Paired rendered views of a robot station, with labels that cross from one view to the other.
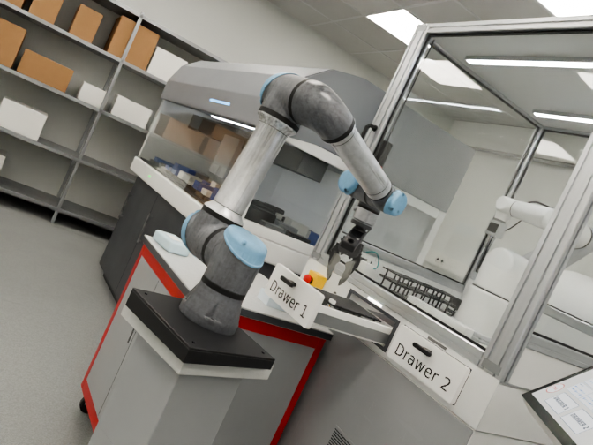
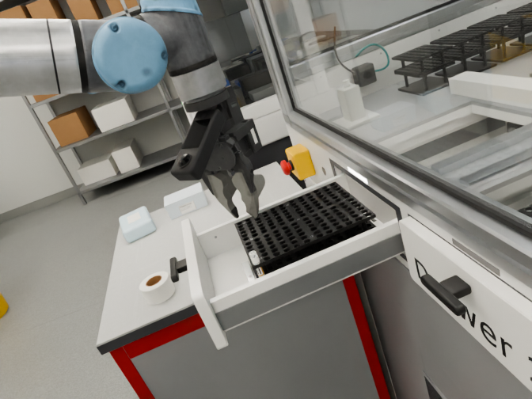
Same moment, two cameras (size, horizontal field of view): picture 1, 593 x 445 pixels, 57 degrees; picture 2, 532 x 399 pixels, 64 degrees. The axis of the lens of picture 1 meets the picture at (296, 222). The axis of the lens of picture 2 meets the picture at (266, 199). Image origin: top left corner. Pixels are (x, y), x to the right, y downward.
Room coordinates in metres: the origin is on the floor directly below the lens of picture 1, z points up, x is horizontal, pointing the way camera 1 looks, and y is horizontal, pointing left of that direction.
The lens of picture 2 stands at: (1.19, -0.52, 1.27)
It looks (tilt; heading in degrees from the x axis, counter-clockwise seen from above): 24 degrees down; 27
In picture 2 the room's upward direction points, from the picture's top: 20 degrees counter-clockwise
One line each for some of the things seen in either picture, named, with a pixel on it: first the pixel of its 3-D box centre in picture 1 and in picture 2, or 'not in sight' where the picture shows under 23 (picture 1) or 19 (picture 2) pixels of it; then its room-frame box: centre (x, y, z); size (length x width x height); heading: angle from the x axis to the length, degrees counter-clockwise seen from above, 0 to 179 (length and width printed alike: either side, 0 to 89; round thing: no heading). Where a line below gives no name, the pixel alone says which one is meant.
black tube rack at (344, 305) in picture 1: (338, 310); (303, 233); (1.82, -0.25, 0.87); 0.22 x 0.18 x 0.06; 122
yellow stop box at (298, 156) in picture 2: (314, 282); (298, 161); (2.16, -0.16, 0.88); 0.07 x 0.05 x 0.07; 32
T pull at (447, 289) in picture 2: (424, 350); (450, 289); (1.61, -0.50, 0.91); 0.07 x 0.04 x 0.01; 32
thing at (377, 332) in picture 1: (340, 313); (308, 233); (1.83, -0.26, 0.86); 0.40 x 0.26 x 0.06; 122
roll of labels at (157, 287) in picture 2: not in sight; (157, 287); (1.80, 0.12, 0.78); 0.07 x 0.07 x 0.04
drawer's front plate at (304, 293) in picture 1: (292, 293); (201, 275); (1.71, -0.08, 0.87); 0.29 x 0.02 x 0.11; 32
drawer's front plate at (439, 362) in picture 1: (425, 361); (474, 301); (1.62, -0.52, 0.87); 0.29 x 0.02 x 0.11; 32
